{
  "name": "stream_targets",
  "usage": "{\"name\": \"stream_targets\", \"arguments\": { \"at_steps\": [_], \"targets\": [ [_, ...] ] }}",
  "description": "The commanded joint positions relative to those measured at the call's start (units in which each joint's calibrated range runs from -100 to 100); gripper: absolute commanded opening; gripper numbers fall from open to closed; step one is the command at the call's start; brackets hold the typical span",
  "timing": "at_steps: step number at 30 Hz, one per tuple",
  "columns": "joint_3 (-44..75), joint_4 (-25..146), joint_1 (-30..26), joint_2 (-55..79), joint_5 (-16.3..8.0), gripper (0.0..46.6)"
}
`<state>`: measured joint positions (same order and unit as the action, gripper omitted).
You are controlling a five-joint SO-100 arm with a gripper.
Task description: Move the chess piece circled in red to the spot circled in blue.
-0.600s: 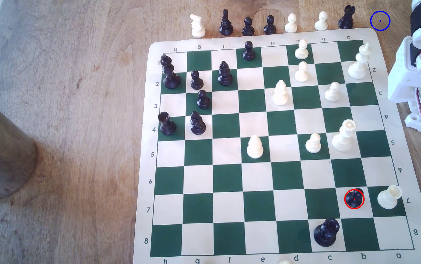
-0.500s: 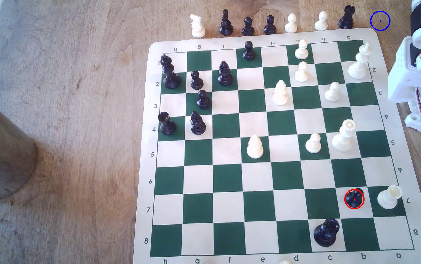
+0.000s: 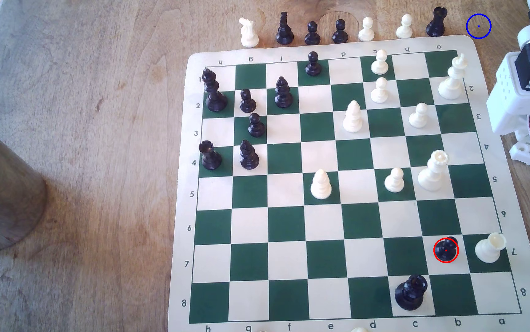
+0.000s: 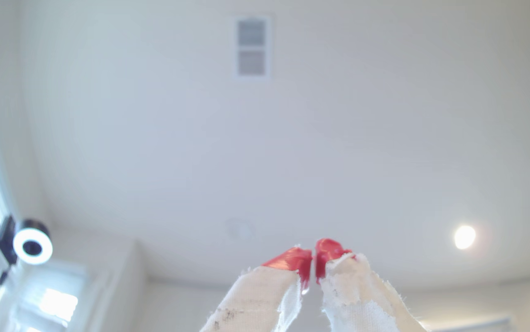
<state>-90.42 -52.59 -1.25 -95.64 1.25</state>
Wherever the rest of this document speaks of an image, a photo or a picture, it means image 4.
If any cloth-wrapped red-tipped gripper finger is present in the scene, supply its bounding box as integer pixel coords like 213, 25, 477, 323
316, 238, 428, 332
199, 247, 313, 332

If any round recessed ceiling light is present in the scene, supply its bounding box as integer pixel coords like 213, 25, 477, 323
453, 224, 477, 251

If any small bright window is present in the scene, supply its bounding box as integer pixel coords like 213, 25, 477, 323
11, 265, 88, 332

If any white ceiling air vent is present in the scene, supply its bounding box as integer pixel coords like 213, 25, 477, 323
233, 15, 272, 80

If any black webcam with ring light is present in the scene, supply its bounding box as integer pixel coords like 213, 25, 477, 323
12, 219, 54, 266

